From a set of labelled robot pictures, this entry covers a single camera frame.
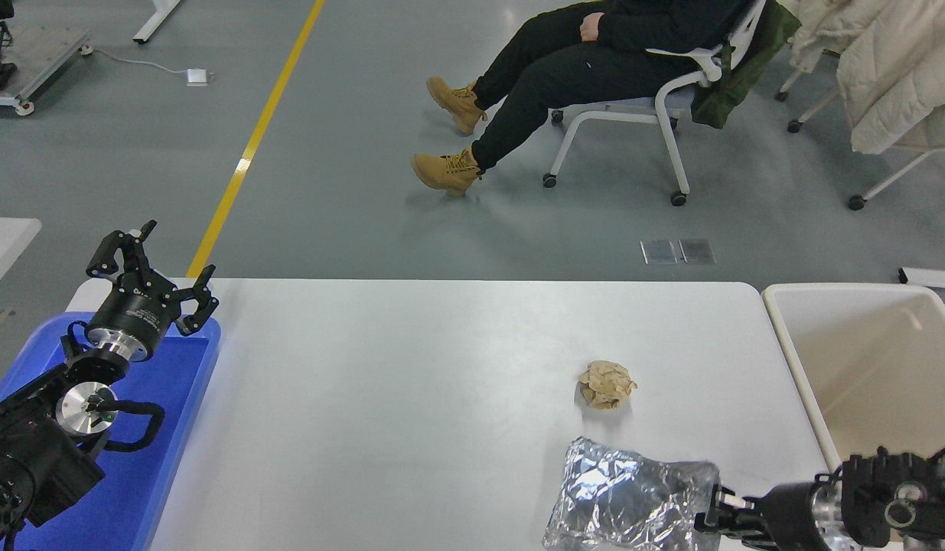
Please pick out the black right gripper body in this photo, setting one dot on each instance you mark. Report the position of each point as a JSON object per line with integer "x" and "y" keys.
{"x": 786, "y": 516}

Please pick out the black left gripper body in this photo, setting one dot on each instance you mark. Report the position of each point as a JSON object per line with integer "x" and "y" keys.
{"x": 135, "y": 315}

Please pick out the silver foil tray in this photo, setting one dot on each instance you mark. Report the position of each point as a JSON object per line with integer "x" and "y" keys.
{"x": 625, "y": 497}

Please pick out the tan paper ball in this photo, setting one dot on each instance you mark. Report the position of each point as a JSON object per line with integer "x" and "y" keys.
{"x": 606, "y": 383}

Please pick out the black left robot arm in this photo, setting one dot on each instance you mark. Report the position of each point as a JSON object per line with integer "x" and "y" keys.
{"x": 28, "y": 459}

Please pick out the blue-badge person's left hand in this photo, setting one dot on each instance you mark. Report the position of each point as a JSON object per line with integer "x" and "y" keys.
{"x": 591, "y": 27}

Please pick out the blue plastic tray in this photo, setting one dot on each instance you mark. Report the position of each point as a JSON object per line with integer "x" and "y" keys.
{"x": 166, "y": 398}

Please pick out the small white side table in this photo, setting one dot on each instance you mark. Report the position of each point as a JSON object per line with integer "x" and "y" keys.
{"x": 5, "y": 245}

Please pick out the large pale plastic bin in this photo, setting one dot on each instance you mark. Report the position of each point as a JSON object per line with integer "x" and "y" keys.
{"x": 862, "y": 367}

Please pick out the white power adapter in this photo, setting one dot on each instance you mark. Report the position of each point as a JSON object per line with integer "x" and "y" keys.
{"x": 197, "y": 76}

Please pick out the grey wheeled platform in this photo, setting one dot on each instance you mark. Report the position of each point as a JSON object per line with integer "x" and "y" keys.
{"x": 47, "y": 53}

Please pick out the white desk leg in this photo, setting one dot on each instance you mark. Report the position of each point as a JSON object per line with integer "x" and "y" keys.
{"x": 154, "y": 19}

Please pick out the silver floor plate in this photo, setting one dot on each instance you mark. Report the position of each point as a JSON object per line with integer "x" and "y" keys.
{"x": 659, "y": 252}
{"x": 697, "y": 251}

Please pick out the white floor bar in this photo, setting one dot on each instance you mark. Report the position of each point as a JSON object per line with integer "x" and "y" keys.
{"x": 931, "y": 277}

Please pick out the green jacket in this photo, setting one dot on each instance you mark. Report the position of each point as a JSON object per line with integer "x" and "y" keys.
{"x": 740, "y": 84}

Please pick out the person with blue badge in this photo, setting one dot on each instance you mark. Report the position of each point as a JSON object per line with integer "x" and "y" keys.
{"x": 564, "y": 76}

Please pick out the large cream padded jacket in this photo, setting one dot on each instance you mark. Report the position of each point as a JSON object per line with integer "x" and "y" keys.
{"x": 901, "y": 84}

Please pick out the white chair frame with castors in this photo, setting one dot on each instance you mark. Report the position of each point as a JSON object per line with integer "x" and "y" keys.
{"x": 793, "y": 126}
{"x": 857, "y": 203}

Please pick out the grey chair with white frame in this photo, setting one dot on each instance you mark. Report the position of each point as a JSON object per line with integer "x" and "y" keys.
{"x": 663, "y": 103}

